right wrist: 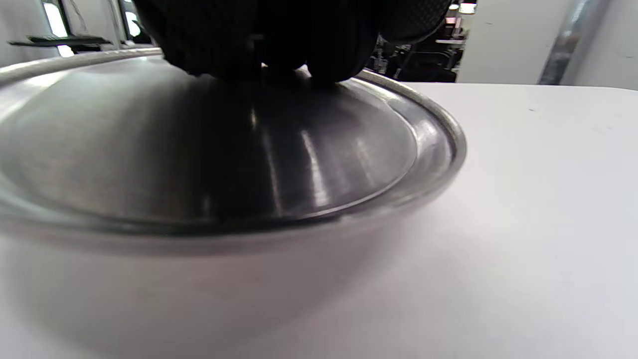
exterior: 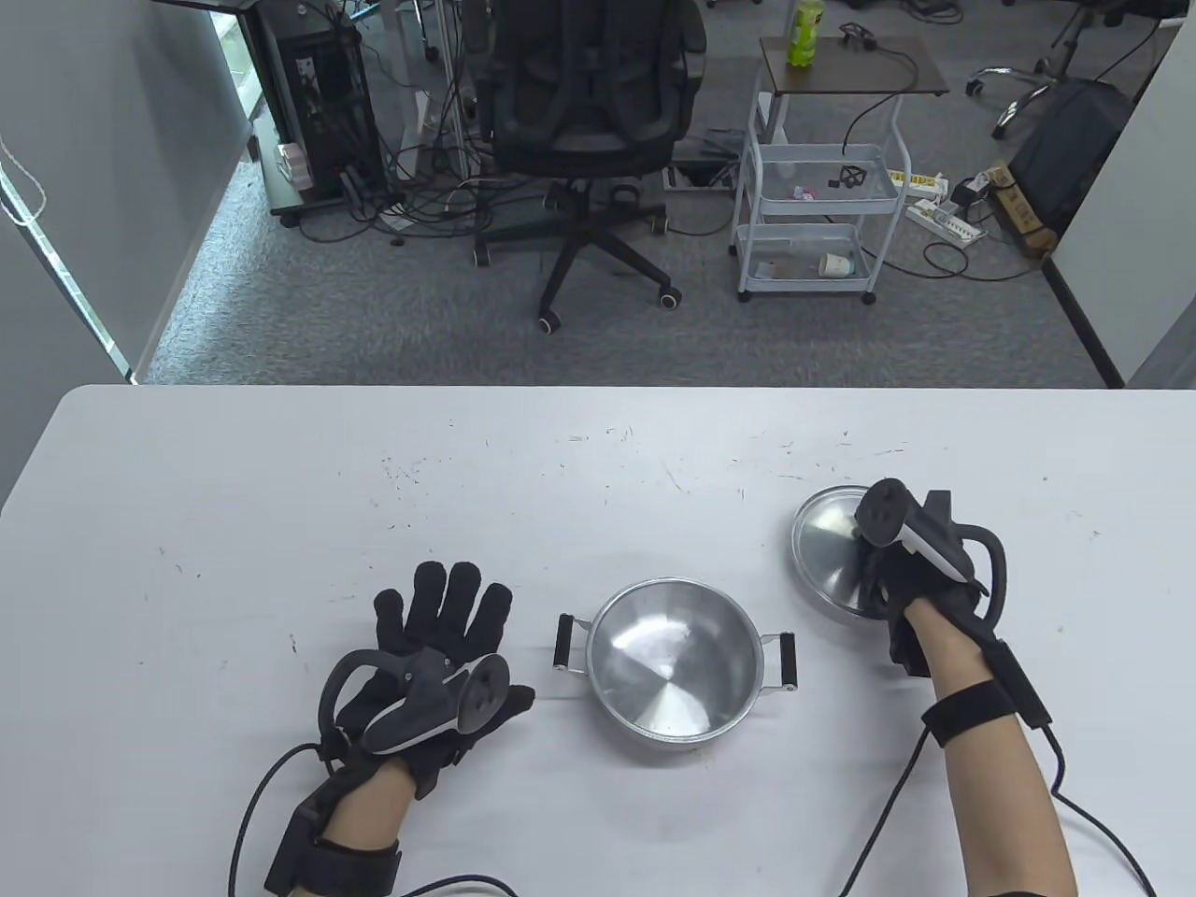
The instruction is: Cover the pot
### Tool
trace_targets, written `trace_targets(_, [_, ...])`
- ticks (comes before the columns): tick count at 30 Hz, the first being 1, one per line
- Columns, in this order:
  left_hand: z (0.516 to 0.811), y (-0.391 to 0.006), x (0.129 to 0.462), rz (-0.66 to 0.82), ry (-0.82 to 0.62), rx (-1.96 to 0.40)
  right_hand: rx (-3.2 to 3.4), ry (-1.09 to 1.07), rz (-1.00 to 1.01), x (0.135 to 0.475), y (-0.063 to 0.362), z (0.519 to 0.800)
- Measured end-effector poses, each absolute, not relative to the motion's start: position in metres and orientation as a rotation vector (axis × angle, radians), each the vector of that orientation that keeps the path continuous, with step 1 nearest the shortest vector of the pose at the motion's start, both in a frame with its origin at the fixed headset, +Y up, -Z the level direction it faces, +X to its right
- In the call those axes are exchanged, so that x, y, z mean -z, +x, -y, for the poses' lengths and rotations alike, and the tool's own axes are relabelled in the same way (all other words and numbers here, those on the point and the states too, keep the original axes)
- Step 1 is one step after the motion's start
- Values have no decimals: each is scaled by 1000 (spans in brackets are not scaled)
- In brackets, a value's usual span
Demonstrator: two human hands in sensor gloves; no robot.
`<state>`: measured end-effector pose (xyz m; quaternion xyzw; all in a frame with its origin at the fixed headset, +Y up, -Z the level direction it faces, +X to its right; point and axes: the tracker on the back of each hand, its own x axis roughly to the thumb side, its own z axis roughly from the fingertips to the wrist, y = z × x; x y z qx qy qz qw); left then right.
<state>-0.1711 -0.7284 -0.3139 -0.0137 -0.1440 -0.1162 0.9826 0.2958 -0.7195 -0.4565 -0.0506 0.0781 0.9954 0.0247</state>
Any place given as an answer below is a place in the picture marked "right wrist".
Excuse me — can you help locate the person's right hand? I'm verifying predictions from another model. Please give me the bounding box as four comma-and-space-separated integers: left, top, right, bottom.
131, 0, 453, 83

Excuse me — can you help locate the steel pot lid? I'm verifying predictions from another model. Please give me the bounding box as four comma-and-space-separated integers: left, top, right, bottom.
0, 56, 418, 226

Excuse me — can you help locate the black machine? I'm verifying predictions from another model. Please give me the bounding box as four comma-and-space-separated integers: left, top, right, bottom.
369, 0, 478, 83

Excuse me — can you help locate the steel pot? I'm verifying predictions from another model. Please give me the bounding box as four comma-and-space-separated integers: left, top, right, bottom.
0, 47, 468, 359

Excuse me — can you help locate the black shelf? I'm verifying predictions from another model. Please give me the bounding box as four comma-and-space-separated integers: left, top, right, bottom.
7, 35, 113, 49

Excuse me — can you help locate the grey metal pole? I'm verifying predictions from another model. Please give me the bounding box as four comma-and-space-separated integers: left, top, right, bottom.
537, 0, 613, 85

